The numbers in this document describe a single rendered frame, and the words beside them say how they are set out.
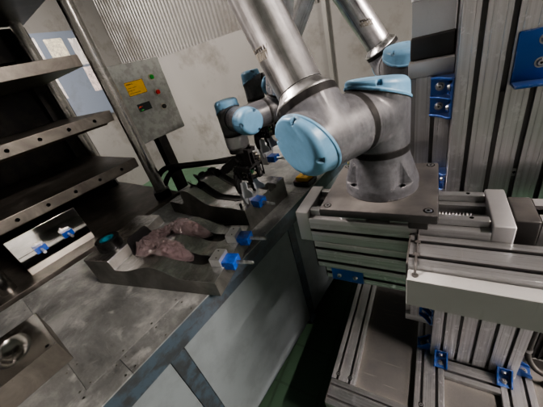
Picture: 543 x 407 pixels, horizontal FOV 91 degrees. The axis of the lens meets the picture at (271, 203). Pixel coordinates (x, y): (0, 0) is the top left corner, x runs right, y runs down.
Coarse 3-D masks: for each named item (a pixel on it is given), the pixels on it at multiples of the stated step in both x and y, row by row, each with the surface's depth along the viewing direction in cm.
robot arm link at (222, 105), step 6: (216, 102) 82; (222, 102) 79; (228, 102) 79; (234, 102) 81; (216, 108) 81; (222, 108) 80; (228, 108) 79; (216, 114) 83; (222, 114) 81; (222, 120) 81; (222, 126) 83; (228, 132) 84; (234, 132) 84
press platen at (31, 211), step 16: (80, 160) 172; (96, 160) 160; (112, 160) 149; (128, 160) 140; (32, 176) 165; (48, 176) 153; (64, 176) 144; (80, 176) 135; (96, 176) 129; (112, 176) 135; (0, 192) 148; (16, 192) 139; (32, 192) 130; (48, 192) 123; (64, 192) 120; (80, 192) 125; (0, 208) 120; (16, 208) 114; (32, 208) 112; (48, 208) 116; (0, 224) 105; (16, 224) 108
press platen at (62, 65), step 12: (48, 60) 112; (60, 60) 115; (72, 60) 118; (0, 72) 102; (12, 72) 104; (24, 72) 107; (36, 72) 110; (48, 72) 113; (60, 72) 120; (0, 84) 106; (12, 84) 116; (24, 84) 128; (36, 84) 143
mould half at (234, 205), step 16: (208, 176) 122; (272, 176) 116; (192, 192) 112; (224, 192) 115; (272, 192) 108; (176, 208) 127; (192, 208) 118; (208, 208) 109; (224, 208) 103; (240, 208) 98; (256, 208) 101; (272, 208) 109; (240, 224) 102; (256, 224) 102
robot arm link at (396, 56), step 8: (392, 48) 85; (400, 48) 82; (408, 48) 81; (384, 56) 86; (392, 56) 83; (400, 56) 82; (408, 56) 81; (384, 64) 87; (392, 64) 84; (400, 64) 83; (408, 64) 82; (384, 72) 89; (392, 72) 86; (400, 72) 84
